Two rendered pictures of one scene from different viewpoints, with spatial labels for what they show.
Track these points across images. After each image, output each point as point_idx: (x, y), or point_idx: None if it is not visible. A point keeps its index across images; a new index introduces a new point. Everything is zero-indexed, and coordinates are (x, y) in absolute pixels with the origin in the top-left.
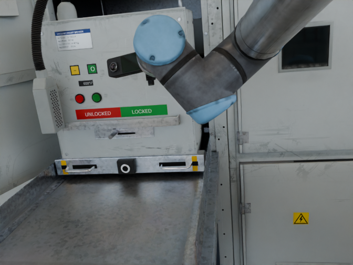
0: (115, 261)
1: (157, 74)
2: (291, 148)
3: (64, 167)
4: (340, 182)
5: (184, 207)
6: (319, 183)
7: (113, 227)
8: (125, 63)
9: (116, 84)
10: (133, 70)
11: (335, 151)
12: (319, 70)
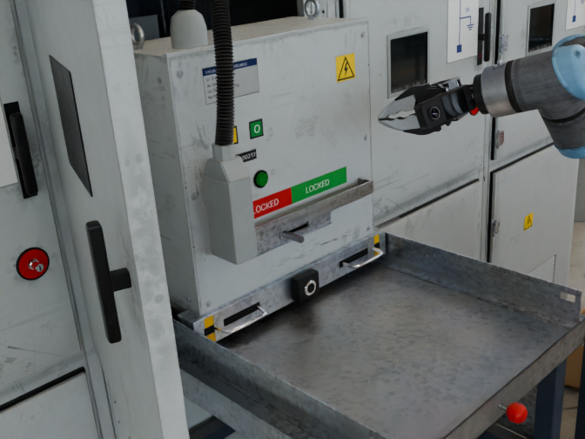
0: (516, 362)
1: (572, 110)
2: (400, 199)
3: (209, 331)
4: (438, 227)
5: (448, 294)
6: (422, 237)
7: (437, 347)
8: (447, 105)
9: (287, 150)
10: (460, 113)
11: (429, 191)
12: None
